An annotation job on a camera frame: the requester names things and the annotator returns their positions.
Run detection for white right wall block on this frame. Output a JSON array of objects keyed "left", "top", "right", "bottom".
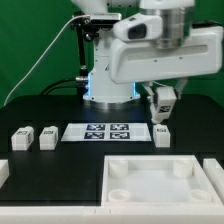
[{"left": 203, "top": 158, "right": 224, "bottom": 203}]

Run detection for white left wall block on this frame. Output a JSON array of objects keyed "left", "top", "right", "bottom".
[{"left": 0, "top": 160, "right": 9, "bottom": 188}]

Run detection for white front wall strip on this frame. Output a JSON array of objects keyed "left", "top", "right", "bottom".
[{"left": 0, "top": 206, "right": 224, "bottom": 224}]

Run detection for white marker sheet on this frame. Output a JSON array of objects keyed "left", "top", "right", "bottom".
[{"left": 62, "top": 123, "right": 151, "bottom": 142}]

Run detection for white square tabletop tray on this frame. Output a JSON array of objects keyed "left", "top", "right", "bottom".
[{"left": 101, "top": 155, "right": 223, "bottom": 206}]

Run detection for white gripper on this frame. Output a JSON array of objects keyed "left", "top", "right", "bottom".
[{"left": 110, "top": 26, "right": 223, "bottom": 100}]

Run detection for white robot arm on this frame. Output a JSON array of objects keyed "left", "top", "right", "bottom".
[{"left": 71, "top": 0, "right": 224, "bottom": 108}]

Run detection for white wall block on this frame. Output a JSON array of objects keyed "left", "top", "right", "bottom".
[
  {"left": 203, "top": 158, "right": 224, "bottom": 203},
  {"left": 0, "top": 160, "right": 9, "bottom": 188}
]

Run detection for black camera stand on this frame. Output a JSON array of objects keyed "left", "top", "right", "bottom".
[{"left": 70, "top": 11, "right": 99, "bottom": 78}]

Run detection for black base cables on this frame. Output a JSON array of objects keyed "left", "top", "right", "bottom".
[{"left": 39, "top": 77, "right": 88, "bottom": 96}]

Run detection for grey mounted camera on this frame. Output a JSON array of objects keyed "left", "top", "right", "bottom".
[{"left": 90, "top": 13, "right": 122, "bottom": 24}]

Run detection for white cable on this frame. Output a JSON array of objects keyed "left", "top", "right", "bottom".
[{"left": 3, "top": 16, "right": 81, "bottom": 107}]

